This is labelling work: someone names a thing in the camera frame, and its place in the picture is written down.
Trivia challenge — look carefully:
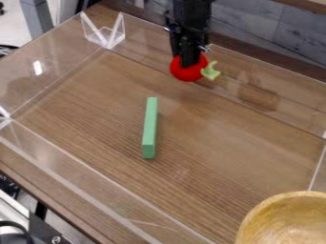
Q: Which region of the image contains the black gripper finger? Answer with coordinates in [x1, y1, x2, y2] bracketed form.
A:
[180, 37, 202, 68]
[170, 31, 180, 56]

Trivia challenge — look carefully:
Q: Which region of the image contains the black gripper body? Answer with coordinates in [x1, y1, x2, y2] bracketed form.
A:
[164, 0, 212, 47]

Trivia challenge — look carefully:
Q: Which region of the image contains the red plush fruit green leaf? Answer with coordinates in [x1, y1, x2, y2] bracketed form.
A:
[170, 54, 222, 82]

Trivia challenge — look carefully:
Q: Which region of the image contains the green rectangular block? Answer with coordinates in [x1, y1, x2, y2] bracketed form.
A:
[142, 97, 158, 159]

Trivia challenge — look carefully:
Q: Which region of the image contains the wooden bowl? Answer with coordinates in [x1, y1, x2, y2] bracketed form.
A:
[234, 191, 326, 244]

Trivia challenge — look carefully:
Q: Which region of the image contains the black metal clamp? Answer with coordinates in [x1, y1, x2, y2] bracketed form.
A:
[28, 213, 72, 244]

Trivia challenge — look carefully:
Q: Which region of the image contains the clear acrylic tray enclosure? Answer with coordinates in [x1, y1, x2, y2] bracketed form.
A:
[0, 17, 326, 244]

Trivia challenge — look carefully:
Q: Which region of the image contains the black cable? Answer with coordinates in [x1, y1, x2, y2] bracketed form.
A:
[0, 220, 33, 244]

